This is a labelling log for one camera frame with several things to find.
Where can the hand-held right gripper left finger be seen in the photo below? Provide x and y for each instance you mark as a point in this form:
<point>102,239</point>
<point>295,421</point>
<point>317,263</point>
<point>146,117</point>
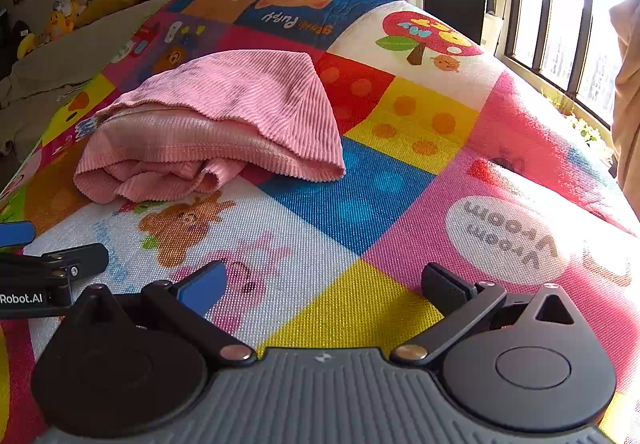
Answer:
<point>202,291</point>

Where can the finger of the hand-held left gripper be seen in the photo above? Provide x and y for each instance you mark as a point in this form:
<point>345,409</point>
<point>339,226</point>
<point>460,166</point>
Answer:
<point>16,233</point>
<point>75,259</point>

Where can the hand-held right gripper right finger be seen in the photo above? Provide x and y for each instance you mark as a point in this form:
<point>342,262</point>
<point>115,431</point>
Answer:
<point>445,290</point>

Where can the pink ribbed garment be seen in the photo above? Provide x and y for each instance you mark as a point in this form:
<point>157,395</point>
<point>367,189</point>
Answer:
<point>225,114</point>

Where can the colourful printed cartoon blanket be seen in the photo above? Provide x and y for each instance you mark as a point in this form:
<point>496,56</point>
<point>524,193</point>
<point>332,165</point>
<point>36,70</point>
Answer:
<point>400,184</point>

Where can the black yellow plush toy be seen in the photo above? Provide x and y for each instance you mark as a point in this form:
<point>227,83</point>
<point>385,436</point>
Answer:
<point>27,41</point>

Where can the potted plants on sill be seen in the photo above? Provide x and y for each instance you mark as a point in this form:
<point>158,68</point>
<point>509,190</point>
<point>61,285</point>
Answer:
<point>585,129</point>

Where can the yellow duck plush toy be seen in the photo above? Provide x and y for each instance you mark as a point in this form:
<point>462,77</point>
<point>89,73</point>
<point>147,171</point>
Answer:
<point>62,21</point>

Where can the yellow pillow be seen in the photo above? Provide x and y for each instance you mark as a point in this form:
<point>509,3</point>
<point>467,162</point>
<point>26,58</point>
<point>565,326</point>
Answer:
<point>107,4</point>

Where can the hanging beige garment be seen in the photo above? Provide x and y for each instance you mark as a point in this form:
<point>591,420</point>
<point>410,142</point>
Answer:
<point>627,114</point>

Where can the black window frame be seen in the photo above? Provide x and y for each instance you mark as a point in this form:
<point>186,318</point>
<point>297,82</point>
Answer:
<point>542,39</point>

